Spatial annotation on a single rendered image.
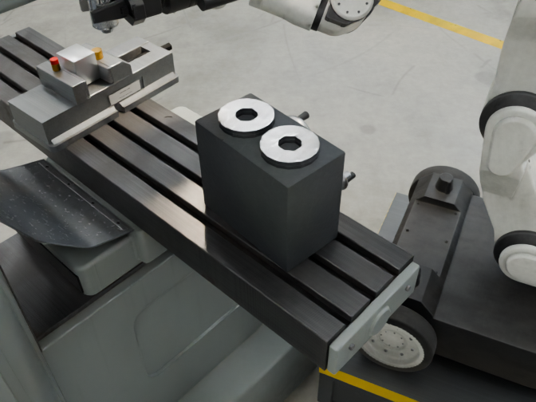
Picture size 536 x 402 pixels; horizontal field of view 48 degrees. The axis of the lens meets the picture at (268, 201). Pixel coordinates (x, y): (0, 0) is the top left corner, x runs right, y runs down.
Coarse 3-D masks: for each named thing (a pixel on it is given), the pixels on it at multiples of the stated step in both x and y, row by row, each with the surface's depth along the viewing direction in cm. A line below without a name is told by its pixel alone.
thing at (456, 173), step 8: (432, 168) 173; (440, 168) 172; (448, 168) 171; (456, 168) 171; (416, 176) 177; (456, 176) 169; (464, 176) 170; (416, 184) 175; (472, 184) 170; (408, 192) 179; (472, 192) 169
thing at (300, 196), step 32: (224, 128) 93; (256, 128) 92; (288, 128) 92; (224, 160) 95; (256, 160) 89; (288, 160) 87; (320, 160) 89; (224, 192) 100; (256, 192) 92; (288, 192) 85; (320, 192) 91; (256, 224) 97; (288, 224) 90; (320, 224) 96; (288, 256) 95
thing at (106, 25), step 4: (88, 0) 103; (108, 0) 103; (112, 0) 104; (88, 4) 104; (92, 4) 103; (96, 4) 103; (100, 4) 103; (104, 4) 103; (92, 8) 104; (96, 8) 103; (116, 20) 107; (92, 24) 107; (96, 24) 106; (100, 24) 105; (104, 24) 105; (108, 24) 106; (112, 24) 106; (116, 24) 107; (96, 28) 106; (100, 28) 106; (104, 28) 106; (108, 28) 106; (112, 28) 106
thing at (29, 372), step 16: (0, 272) 95; (0, 288) 96; (0, 304) 95; (16, 304) 101; (0, 320) 96; (16, 320) 101; (0, 336) 97; (16, 336) 101; (32, 336) 108; (0, 352) 98; (16, 352) 102; (32, 352) 107; (0, 368) 100; (16, 368) 103; (32, 368) 107; (48, 368) 115; (0, 384) 100; (16, 384) 104; (32, 384) 108; (48, 384) 113; (0, 400) 102; (16, 400) 105; (32, 400) 110; (48, 400) 114; (64, 400) 124
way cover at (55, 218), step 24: (24, 168) 127; (48, 168) 128; (0, 192) 112; (24, 192) 119; (48, 192) 121; (72, 192) 122; (24, 216) 107; (48, 216) 113; (72, 216) 116; (96, 216) 117; (48, 240) 102; (72, 240) 107; (96, 240) 111
